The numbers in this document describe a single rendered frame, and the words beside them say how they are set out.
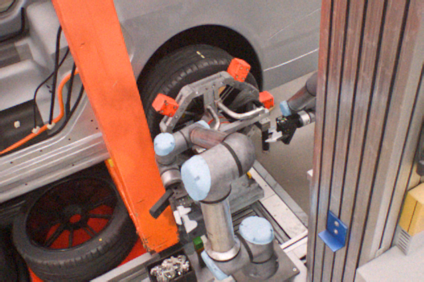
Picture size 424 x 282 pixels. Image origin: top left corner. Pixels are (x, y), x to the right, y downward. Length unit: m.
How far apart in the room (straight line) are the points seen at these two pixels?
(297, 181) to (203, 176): 1.97
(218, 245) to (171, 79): 0.95
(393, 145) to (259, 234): 0.71
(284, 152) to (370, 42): 2.45
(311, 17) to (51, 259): 1.88
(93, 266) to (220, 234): 1.14
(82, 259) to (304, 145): 1.83
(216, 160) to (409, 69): 0.57
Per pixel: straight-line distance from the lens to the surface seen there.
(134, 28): 2.06
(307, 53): 2.68
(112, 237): 2.35
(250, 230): 1.55
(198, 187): 1.18
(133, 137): 1.67
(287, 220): 2.79
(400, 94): 0.89
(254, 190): 2.85
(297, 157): 3.26
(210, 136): 1.44
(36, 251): 2.46
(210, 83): 2.09
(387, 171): 1.02
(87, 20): 1.41
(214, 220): 1.34
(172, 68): 2.17
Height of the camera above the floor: 2.30
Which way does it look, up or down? 41 degrees down
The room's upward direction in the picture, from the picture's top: 9 degrees counter-clockwise
